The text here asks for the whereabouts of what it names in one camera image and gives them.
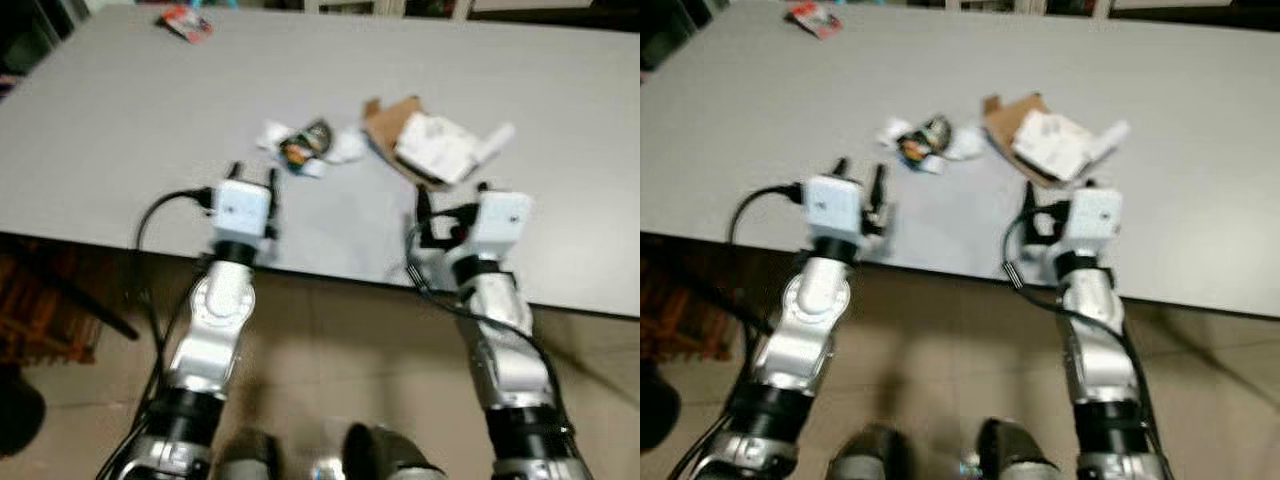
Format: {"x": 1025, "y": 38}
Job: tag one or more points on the crumpled white paper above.
{"x": 1052, "y": 145}
{"x": 435, "y": 148}

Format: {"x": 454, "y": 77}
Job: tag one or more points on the brown cardboard box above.
{"x": 383, "y": 125}
{"x": 1002, "y": 120}

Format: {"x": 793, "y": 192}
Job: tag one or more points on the robot right leg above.
{"x": 1015, "y": 450}
{"x": 385, "y": 455}

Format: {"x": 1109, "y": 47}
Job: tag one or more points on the crumpled white tissue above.
{"x": 891, "y": 131}
{"x": 273, "y": 135}
{"x": 350, "y": 148}
{"x": 967, "y": 144}

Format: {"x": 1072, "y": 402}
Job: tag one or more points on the robot left leg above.
{"x": 248, "y": 458}
{"x": 865, "y": 455}

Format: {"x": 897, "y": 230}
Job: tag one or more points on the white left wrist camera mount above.
{"x": 835, "y": 205}
{"x": 240, "y": 208}

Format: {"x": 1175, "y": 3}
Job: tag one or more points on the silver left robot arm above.
{"x": 215, "y": 320}
{"x": 815, "y": 310}

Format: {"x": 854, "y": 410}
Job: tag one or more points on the snack wrapper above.
{"x": 305, "y": 148}
{"x": 925, "y": 142}

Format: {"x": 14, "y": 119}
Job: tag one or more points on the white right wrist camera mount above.
{"x": 1093, "y": 218}
{"x": 503, "y": 222}

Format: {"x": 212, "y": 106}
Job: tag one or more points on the robot leg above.
{"x": 1015, "y": 450}
{"x": 865, "y": 455}
{"x": 248, "y": 458}
{"x": 385, "y": 455}

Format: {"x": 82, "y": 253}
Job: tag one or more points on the red snack packet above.
{"x": 815, "y": 18}
{"x": 187, "y": 23}

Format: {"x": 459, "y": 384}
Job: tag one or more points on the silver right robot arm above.
{"x": 1095, "y": 350}
{"x": 505, "y": 350}

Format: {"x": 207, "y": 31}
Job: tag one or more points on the rolled white tissue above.
{"x": 1114, "y": 138}
{"x": 497, "y": 140}

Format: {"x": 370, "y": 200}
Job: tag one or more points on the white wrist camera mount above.
{"x": 835, "y": 205}
{"x": 240, "y": 208}
{"x": 1093, "y": 218}
{"x": 503, "y": 222}

